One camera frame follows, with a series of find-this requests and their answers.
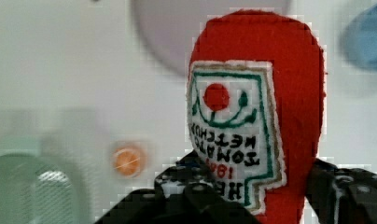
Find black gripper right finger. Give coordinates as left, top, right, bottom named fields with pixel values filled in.
left=305, top=159, right=377, bottom=224

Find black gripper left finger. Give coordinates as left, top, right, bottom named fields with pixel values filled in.
left=94, top=151, right=260, bottom=224

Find red plush ketchup bottle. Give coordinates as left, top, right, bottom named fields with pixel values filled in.
left=185, top=10, right=325, bottom=224

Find round lilac plate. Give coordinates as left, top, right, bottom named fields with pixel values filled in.
left=132, top=0, right=292, bottom=77

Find green oval strainer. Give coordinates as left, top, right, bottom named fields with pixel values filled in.
left=0, top=136, right=91, bottom=224

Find toy orange slice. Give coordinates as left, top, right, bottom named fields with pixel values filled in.
left=112, top=145, right=147, bottom=178

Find blue plastic cup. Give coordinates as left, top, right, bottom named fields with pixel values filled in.
left=342, top=4, right=377, bottom=71

